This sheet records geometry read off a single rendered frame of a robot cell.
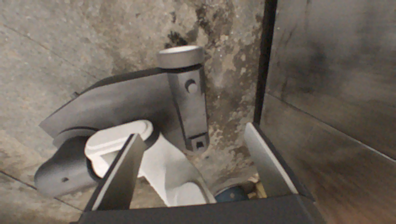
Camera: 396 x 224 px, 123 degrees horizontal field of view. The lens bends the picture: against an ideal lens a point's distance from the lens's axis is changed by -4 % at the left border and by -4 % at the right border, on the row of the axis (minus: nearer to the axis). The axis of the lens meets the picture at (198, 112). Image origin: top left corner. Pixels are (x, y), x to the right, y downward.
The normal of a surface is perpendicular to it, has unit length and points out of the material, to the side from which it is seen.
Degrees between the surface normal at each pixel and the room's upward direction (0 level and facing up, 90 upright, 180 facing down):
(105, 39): 0
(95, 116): 0
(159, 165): 90
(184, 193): 90
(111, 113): 0
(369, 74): 90
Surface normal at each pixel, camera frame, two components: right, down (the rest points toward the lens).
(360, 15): -0.93, 0.34
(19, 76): 0.32, 0.52
